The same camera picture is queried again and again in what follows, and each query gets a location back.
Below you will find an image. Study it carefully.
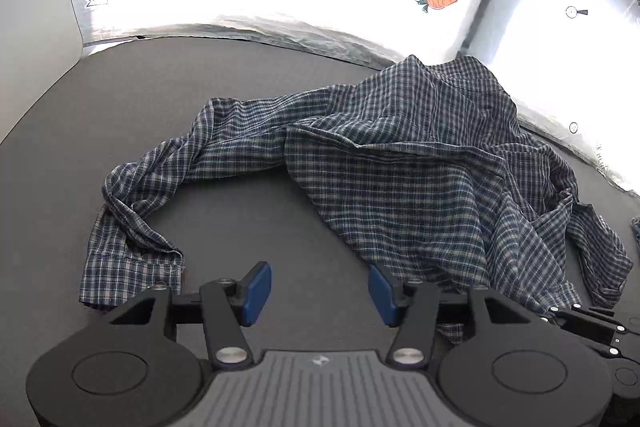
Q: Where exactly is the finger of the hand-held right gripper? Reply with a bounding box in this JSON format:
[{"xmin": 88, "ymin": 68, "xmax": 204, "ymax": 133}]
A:
[{"xmin": 542, "ymin": 303, "xmax": 640, "ymax": 358}]

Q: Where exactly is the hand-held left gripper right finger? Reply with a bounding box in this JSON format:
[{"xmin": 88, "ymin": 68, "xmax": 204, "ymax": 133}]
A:
[{"xmin": 368, "ymin": 263, "xmax": 543, "ymax": 368}]

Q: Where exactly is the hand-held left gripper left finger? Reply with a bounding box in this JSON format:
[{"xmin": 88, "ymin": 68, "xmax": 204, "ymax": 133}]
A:
[{"xmin": 107, "ymin": 261, "xmax": 273, "ymax": 372}]

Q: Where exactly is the blue plaid shirt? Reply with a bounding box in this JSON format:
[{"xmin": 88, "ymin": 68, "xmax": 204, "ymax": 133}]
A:
[{"xmin": 78, "ymin": 54, "xmax": 635, "ymax": 345}]

